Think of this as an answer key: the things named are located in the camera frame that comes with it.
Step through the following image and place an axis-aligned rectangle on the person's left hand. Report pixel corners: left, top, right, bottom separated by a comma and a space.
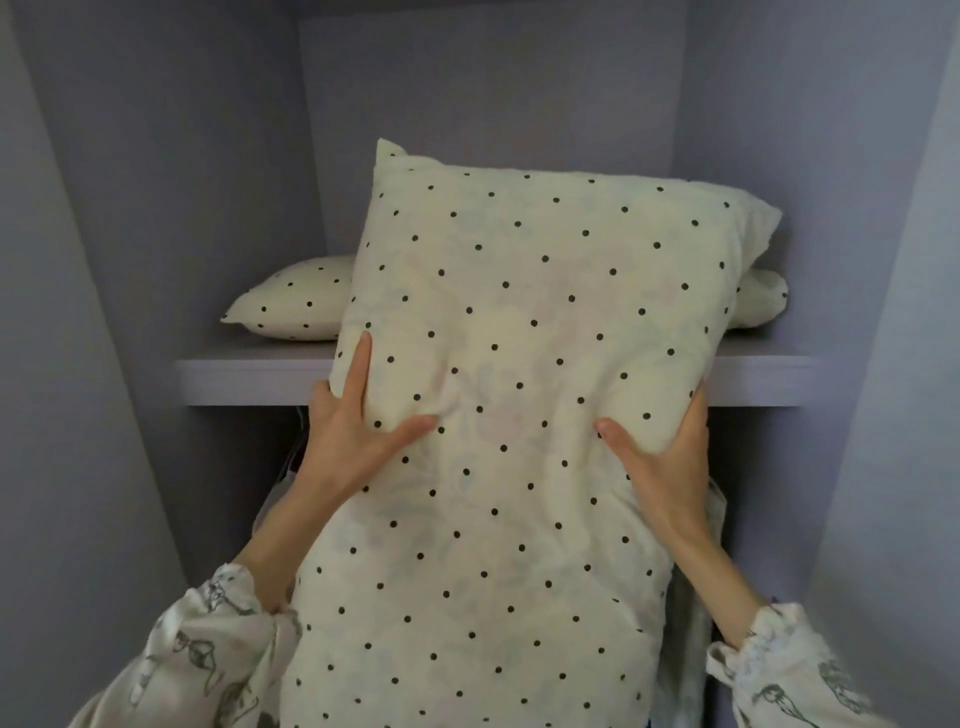
298, 329, 439, 520

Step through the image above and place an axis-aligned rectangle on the person's right hand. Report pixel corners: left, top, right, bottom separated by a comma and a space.
593, 376, 714, 544

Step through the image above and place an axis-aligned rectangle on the person's right forearm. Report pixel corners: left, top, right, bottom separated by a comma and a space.
659, 517, 895, 728

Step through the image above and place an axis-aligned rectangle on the cream polka dot pillow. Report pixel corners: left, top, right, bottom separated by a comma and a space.
278, 138, 784, 728
220, 254, 791, 343

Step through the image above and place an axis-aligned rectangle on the white wardrobe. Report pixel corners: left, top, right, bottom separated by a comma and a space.
0, 0, 960, 728

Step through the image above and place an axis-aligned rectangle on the person's left forearm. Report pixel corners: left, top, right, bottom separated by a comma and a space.
67, 485, 340, 728

